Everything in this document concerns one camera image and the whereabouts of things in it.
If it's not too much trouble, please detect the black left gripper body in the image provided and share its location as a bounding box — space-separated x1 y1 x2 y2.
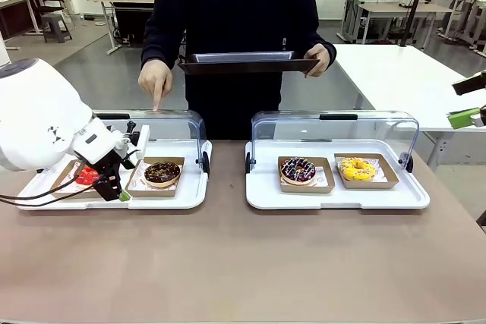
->
75 149 127 185

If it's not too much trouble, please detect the chocolate glazed donut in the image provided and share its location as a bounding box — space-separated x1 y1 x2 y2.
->
144 161 182 189

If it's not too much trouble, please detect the dark brown serving tray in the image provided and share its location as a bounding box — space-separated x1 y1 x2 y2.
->
177 49 324 77

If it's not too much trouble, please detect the purple sprinkled donut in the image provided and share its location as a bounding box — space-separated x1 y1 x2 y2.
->
279 156 317 185

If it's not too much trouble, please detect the person right forearm dark sleeve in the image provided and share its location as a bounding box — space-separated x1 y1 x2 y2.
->
140 8 183 71

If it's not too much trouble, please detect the person left forearm dark sleeve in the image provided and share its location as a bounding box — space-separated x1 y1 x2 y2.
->
303 8 338 65

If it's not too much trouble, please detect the red glazed donut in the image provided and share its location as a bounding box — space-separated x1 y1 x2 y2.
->
74 165 103 187

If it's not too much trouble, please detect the red donut in box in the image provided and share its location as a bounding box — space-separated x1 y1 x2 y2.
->
49 158 104 200

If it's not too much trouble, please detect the yellow donut in box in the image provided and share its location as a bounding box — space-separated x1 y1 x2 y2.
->
333 153 401 190

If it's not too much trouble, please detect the yellow sprinkled donut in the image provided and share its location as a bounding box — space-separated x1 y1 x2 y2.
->
339 156 377 183

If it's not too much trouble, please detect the person torso dark sweatshirt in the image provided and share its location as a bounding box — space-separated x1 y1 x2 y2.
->
140 0 338 141

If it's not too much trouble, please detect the person right hand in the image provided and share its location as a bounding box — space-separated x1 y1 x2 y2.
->
137 58 175 112

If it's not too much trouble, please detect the person left hand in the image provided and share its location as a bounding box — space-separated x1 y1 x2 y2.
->
304 43 331 78

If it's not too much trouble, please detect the white display tray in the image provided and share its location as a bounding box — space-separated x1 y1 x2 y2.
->
244 137 431 211
16 137 213 212

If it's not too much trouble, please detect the large white table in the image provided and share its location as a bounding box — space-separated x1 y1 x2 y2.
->
330 43 486 173

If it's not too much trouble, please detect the clear display lid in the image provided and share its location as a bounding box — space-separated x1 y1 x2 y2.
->
246 110 421 174
92 109 210 180

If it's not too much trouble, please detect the black tripod pole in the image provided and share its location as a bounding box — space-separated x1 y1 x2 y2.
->
397 0 436 49

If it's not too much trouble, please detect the background grey work table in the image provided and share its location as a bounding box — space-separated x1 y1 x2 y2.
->
339 0 455 45

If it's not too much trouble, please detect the grey step stool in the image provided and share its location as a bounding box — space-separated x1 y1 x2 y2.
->
40 13 74 44

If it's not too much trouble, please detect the thin black cable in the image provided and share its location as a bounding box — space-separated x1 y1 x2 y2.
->
0 181 100 201
0 185 98 206

